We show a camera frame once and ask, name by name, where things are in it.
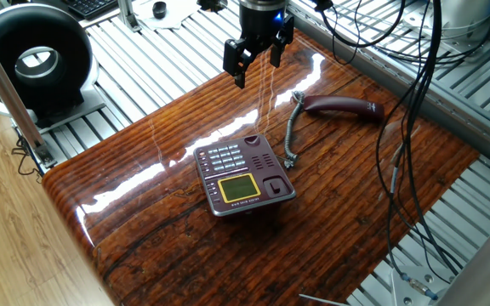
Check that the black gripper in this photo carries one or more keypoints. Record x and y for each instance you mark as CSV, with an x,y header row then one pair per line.
x,y
260,25

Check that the maroon telephone handset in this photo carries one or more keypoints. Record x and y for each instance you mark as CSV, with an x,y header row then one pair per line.
x,y
343,104

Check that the maroon telephone base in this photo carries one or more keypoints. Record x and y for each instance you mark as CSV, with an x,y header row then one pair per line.
x,y
238,187

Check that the small black clamp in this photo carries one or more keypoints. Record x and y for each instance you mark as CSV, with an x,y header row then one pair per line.
x,y
211,4

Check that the white paper sheet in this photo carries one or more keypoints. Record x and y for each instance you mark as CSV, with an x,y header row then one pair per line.
x,y
181,13

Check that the small black cap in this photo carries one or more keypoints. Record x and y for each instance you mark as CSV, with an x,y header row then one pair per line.
x,y
159,9

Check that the short aluminium upright profile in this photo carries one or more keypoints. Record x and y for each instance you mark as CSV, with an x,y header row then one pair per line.
x,y
128,17

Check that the black computer keyboard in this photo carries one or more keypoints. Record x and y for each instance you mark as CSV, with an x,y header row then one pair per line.
x,y
87,6

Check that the grey square plate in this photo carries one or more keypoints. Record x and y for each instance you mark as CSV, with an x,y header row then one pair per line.
x,y
87,108

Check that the silver round mounting plate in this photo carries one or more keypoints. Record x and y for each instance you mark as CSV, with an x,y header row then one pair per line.
x,y
470,17

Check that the glossy wood-grain board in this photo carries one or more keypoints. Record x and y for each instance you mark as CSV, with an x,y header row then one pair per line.
x,y
143,238

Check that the silver corner bracket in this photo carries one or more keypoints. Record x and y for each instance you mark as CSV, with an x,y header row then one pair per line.
x,y
45,155

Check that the aluminium frame post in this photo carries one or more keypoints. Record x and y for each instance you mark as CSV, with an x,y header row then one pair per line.
x,y
7,93

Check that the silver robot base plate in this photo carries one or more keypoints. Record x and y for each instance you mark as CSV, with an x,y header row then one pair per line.
x,y
415,289

